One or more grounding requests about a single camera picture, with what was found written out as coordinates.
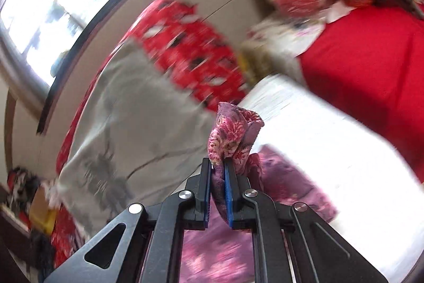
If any purple floral garment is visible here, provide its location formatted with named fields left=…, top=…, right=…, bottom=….
left=178, top=101, right=339, bottom=283

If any pile of clothes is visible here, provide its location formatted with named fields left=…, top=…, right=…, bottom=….
left=6, top=167, right=40, bottom=228

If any grey floral pillow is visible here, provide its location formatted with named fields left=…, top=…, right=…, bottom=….
left=57, top=40, right=214, bottom=236

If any white quilted mattress cover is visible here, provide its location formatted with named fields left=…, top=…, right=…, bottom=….
left=241, top=75, right=423, bottom=282

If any yellow cardboard box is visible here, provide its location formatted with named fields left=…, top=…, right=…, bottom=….
left=29, top=186, right=57, bottom=236

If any red patterned quilt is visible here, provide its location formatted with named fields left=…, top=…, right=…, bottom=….
left=51, top=0, right=246, bottom=265

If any red cloth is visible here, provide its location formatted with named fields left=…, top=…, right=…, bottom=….
left=299, top=6, right=423, bottom=180

